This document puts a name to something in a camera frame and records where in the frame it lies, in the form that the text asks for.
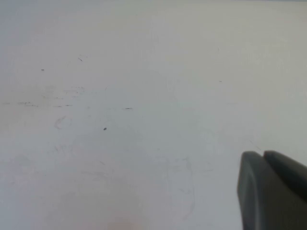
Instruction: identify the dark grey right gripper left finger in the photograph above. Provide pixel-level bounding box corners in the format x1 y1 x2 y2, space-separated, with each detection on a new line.
236 150 307 230

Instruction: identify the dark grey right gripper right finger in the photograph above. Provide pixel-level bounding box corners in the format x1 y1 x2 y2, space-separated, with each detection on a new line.
263 150 307 195

